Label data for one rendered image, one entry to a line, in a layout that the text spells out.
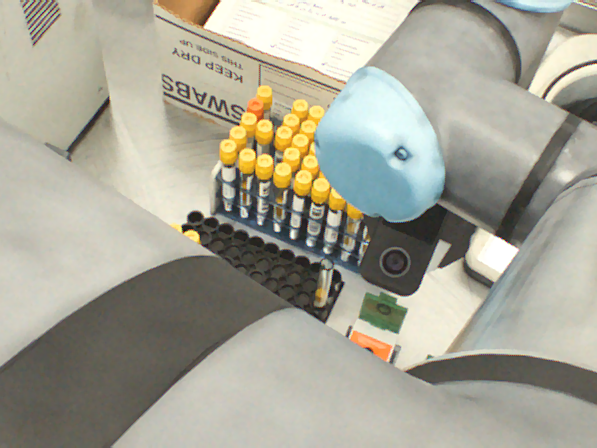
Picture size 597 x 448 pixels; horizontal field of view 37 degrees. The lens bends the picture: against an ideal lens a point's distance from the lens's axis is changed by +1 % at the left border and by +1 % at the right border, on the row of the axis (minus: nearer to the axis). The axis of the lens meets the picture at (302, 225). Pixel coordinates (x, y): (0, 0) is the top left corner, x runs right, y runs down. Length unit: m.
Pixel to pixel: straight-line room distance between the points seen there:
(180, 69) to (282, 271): 0.25
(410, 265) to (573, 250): 0.35
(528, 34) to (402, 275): 0.20
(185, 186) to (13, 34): 0.25
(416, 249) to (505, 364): 0.46
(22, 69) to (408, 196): 0.48
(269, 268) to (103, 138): 0.25
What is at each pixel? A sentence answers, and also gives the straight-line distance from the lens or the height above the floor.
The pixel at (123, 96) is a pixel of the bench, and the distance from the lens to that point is 1.03.
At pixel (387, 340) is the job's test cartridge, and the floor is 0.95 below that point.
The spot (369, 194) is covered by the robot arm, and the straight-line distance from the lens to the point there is 0.47.
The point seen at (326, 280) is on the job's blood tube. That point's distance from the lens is 0.80.
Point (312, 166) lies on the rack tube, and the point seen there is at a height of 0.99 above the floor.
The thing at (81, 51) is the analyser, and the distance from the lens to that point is 0.93.
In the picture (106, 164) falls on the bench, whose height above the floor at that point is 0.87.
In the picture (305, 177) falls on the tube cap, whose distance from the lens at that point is 0.82.
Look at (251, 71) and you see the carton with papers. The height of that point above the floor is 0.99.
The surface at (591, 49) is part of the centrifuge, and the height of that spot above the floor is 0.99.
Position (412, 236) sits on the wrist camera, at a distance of 0.63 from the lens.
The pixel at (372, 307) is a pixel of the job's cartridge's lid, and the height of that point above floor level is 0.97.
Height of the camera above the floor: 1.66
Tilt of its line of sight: 58 degrees down
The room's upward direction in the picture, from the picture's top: 8 degrees clockwise
